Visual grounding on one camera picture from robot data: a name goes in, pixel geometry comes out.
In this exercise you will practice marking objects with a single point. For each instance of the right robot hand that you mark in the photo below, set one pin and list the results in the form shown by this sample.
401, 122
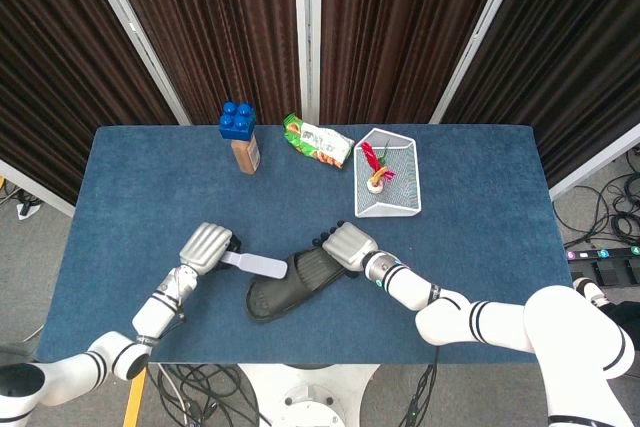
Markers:
347, 244

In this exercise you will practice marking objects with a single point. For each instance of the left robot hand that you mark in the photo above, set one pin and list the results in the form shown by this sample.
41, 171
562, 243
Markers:
202, 247

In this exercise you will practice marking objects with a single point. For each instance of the grey brush tool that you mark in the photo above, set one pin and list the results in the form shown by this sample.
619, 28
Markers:
265, 267

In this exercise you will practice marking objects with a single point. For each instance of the black slipper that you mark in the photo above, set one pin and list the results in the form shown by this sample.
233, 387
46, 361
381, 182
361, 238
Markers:
272, 299

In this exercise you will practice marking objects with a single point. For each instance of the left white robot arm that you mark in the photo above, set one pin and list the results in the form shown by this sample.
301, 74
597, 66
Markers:
155, 312

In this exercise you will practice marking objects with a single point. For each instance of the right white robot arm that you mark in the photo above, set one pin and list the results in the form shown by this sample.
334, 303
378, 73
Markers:
415, 287

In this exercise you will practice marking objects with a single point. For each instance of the colourful feather shuttlecock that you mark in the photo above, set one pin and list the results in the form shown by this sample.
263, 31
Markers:
376, 182

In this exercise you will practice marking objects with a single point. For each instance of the brown liquid bottle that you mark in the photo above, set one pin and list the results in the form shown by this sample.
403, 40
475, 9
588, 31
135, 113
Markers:
246, 157

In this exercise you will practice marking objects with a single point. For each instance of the green snack bag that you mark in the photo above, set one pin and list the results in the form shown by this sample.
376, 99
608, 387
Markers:
320, 143

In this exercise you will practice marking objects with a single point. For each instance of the blue toy building block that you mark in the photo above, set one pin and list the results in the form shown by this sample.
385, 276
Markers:
236, 126

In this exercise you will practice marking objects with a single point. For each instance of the blue table mat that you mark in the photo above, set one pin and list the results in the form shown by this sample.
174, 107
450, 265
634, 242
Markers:
475, 227

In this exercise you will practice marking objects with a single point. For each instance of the yellow floor tape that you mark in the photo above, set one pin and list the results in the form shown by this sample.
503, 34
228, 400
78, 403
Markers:
134, 402

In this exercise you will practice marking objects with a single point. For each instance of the dark brown pleated curtain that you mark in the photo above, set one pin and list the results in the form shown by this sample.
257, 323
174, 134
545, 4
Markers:
55, 72
575, 47
215, 22
400, 22

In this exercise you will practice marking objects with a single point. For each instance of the black power strip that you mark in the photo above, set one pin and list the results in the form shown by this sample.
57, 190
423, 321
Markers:
605, 253

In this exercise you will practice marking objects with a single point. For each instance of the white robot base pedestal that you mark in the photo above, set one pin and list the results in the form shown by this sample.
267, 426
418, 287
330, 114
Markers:
310, 392

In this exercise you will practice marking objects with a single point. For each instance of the white partition frame rail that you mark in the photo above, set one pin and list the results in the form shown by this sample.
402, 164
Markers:
37, 188
595, 159

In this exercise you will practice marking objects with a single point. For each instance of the white partition frame post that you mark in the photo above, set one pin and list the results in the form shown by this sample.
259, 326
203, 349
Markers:
480, 32
132, 32
307, 32

